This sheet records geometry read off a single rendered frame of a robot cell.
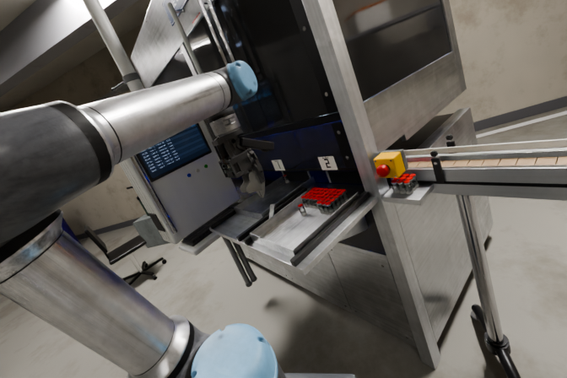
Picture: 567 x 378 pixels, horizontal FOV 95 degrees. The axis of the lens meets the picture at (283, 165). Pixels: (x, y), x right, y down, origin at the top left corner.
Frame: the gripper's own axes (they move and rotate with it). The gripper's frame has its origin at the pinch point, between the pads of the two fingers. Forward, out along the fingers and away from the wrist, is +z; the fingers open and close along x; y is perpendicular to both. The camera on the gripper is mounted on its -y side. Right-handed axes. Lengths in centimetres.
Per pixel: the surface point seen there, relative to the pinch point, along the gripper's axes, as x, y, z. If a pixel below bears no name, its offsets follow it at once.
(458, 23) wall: -48, -344, -22
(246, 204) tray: -54, -17, 21
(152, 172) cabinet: -86, 10, -12
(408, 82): 12, -75, -9
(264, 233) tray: -19.0, -3.4, 21.4
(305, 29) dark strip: 4, -36, -40
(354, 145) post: 8.7, -35.6, 1.2
